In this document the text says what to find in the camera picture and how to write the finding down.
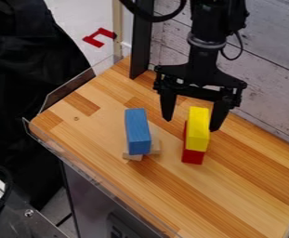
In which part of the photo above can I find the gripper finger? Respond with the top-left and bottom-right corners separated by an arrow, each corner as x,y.
159,90 -> 179,123
207,99 -> 234,133

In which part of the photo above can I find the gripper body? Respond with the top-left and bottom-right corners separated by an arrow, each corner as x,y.
151,46 -> 249,109

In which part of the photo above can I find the yellow rectangular block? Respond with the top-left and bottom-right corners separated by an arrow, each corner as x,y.
185,106 -> 213,152

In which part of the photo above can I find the blue block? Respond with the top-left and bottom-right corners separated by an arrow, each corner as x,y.
123,107 -> 153,156

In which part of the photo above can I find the plain wooden block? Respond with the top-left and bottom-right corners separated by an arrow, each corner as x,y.
121,120 -> 164,162

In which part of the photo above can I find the red block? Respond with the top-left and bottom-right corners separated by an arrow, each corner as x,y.
179,120 -> 206,165

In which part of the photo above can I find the black upright post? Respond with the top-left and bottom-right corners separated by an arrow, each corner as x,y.
127,0 -> 156,80

